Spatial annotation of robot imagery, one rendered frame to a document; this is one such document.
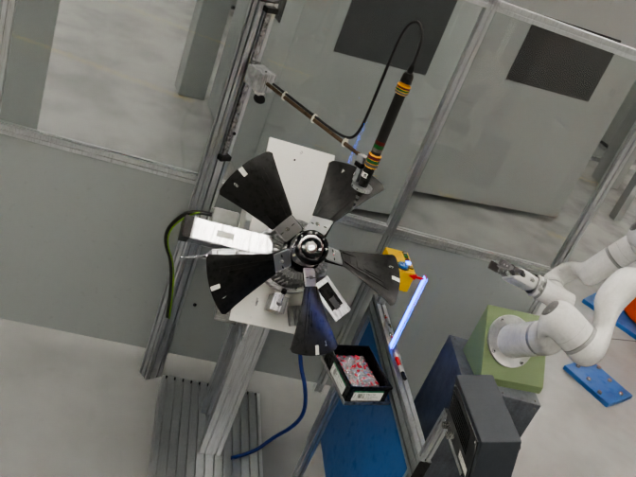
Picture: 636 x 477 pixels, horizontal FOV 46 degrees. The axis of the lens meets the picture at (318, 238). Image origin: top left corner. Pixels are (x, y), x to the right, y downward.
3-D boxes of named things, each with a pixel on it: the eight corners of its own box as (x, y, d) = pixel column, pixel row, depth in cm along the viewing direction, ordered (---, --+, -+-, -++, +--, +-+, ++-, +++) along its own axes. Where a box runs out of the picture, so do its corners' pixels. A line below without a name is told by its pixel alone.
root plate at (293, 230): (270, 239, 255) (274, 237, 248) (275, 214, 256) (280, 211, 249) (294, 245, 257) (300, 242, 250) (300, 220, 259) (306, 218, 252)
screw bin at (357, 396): (321, 358, 268) (327, 344, 265) (362, 360, 276) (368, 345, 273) (344, 402, 252) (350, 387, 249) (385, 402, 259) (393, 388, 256)
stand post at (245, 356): (194, 457, 317) (257, 286, 275) (215, 461, 319) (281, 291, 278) (193, 466, 313) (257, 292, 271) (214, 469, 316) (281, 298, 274)
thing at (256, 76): (239, 81, 277) (246, 60, 273) (255, 82, 282) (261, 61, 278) (256, 94, 271) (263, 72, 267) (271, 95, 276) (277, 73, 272)
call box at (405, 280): (376, 267, 306) (385, 245, 301) (397, 273, 308) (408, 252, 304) (382, 290, 292) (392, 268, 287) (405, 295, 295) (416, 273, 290)
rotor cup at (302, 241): (277, 267, 256) (287, 263, 244) (286, 226, 259) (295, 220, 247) (317, 276, 260) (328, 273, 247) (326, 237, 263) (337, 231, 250)
